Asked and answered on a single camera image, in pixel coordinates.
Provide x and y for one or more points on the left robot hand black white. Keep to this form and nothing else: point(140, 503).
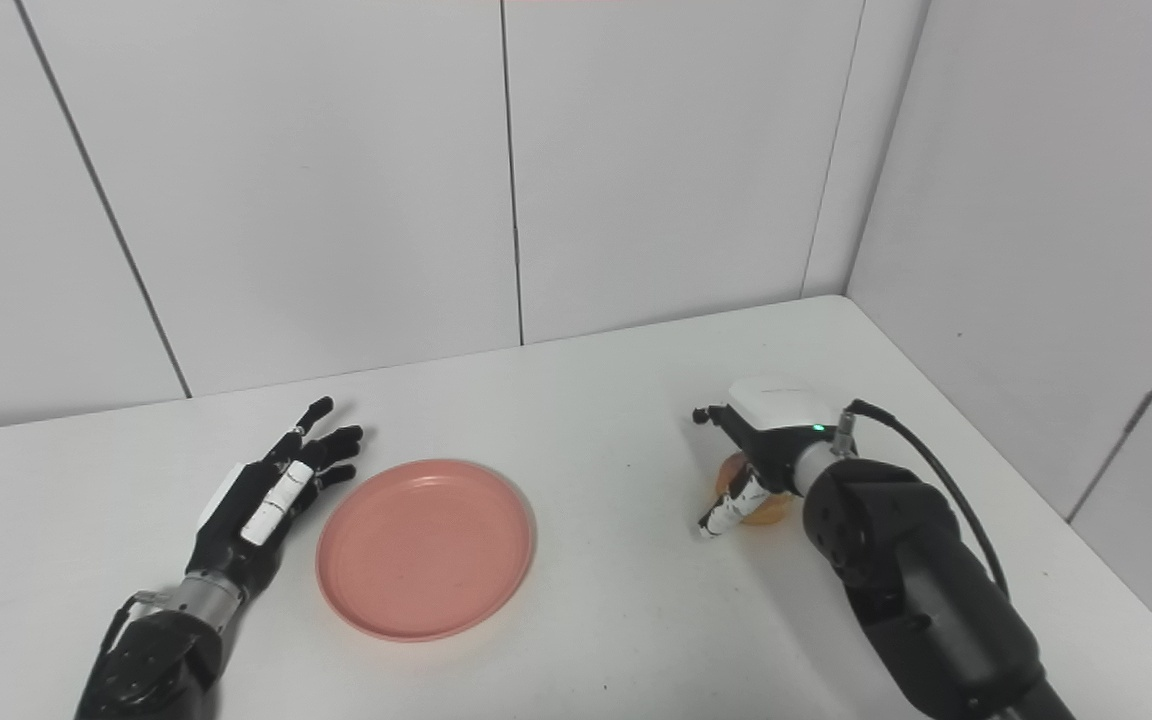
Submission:
point(271, 500)

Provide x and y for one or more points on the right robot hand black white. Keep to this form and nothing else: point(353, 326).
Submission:
point(766, 450)

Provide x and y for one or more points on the cream puff pastry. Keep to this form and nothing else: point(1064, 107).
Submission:
point(761, 505)

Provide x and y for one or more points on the pink round plate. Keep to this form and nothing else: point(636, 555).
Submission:
point(426, 548)

